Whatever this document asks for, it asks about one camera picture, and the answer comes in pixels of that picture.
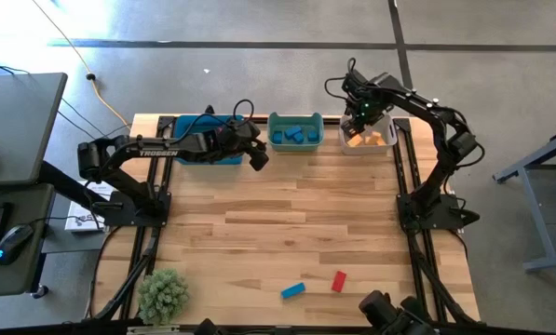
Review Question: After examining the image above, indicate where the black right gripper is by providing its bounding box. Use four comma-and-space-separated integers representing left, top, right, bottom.
341, 87, 393, 140

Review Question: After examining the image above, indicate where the white printed booklet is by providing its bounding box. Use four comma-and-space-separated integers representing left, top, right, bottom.
64, 180, 120, 233

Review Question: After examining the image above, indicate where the white metal bracket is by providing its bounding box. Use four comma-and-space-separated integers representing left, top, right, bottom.
127, 325, 181, 335

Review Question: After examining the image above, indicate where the teal plastic bin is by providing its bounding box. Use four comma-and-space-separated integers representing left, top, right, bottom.
266, 111, 325, 153

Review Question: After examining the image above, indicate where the yellow floor cable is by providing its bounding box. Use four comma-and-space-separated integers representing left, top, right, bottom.
29, 0, 132, 182

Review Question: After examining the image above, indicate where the black desk leg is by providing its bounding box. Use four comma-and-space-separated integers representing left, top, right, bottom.
37, 160, 109, 213

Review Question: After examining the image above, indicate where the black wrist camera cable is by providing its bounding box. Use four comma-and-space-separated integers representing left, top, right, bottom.
323, 57, 358, 101
179, 98, 256, 141

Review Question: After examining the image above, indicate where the black left wrist camera cable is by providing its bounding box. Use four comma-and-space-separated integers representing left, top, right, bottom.
179, 98, 256, 141

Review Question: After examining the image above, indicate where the black power cable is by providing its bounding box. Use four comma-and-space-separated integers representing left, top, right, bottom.
85, 225, 123, 320
447, 227, 469, 261

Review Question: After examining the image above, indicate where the grey desk top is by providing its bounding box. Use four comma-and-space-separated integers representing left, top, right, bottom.
0, 72, 68, 188

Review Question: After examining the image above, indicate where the dark desk top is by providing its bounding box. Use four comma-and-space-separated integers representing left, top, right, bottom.
0, 183, 55, 299

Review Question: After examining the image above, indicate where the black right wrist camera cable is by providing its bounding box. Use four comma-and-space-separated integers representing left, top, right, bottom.
323, 57, 358, 101

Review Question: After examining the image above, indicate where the long blue block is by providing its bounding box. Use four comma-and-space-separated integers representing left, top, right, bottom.
279, 281, 307, 301

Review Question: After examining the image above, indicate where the blue-grey metal table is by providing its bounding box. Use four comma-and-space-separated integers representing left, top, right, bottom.
493, 128, 556, 275

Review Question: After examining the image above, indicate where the white plastic bin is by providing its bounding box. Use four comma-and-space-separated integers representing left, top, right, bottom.
338, 114, 399, 156

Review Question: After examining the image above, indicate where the small green artificial plant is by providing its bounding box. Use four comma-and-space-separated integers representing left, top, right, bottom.
137, 268, 190, 327

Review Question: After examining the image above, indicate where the red rectangular block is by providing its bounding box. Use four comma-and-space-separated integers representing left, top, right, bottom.
331, 270, 348, 294

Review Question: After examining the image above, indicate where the thin black floor cable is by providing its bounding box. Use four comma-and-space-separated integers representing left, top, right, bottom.
56, 109, 129, 153
59, 96, 132, 139

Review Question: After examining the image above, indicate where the black computer mouse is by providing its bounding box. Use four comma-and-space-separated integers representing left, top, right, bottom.
0, 223, 35, 266

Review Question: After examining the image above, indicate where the blue plastic bin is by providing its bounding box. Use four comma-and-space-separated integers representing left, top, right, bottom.
172, 114, 246, 167

